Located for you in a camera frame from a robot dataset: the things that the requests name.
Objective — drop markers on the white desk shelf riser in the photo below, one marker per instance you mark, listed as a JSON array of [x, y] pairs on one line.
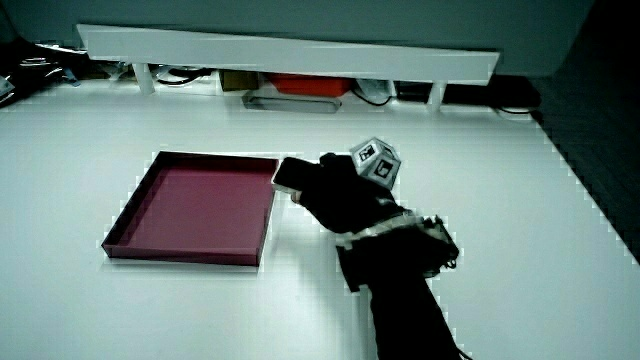
[[290, 55]]

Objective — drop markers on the pile of black equipment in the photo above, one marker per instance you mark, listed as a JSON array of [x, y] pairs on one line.
[[30, 70]]

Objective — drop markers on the black flat device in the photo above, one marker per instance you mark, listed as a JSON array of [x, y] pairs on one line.
[[487, 92]]

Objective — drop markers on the maroon shallow tray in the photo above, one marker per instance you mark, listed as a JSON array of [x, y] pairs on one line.
[[197, 212]]

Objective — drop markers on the grey flat case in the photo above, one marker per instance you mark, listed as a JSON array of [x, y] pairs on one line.
[[292, 102]]

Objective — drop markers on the white plastic bag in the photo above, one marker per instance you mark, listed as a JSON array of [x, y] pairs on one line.
[[374, 87]]

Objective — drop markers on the person's right hand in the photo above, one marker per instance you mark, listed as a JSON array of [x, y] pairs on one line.
[[345, 197]]

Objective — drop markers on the brown cardboard box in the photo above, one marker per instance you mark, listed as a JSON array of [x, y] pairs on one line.
[[239, 80]]

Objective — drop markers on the person's right forearm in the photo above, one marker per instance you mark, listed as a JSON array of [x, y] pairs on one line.
[[400, 290]]

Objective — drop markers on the orange box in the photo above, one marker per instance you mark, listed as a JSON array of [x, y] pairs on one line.
[[310, 84]]

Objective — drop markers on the black eraser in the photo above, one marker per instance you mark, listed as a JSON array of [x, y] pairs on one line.
[[294, 174]]

